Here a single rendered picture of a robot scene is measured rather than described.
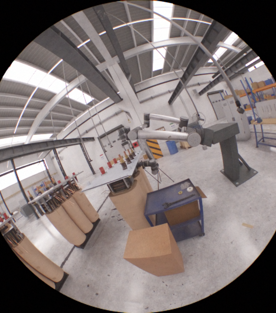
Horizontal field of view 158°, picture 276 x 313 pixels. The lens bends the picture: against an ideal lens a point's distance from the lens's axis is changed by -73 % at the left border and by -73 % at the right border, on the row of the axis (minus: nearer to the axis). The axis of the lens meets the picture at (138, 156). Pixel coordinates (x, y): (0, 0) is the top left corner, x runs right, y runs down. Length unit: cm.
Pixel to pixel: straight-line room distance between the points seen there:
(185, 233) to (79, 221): 218
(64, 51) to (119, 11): 635
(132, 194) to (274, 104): 479
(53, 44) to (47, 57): 641
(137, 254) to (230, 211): 168
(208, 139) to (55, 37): 393
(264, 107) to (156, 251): 473
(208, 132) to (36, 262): 346
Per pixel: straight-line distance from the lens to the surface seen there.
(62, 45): 341
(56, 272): 241
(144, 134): 140
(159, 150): 671
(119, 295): 190
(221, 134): 192
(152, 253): 81
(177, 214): 126
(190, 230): 176
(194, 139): 137
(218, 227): 189
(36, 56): 968
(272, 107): 454
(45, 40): 332
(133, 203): 143
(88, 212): 286
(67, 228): 240
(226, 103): 535
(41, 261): 225
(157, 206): 119
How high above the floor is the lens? 162
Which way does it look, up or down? 8 degrees down
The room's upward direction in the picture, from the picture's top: 24 degrees counter-clockwise
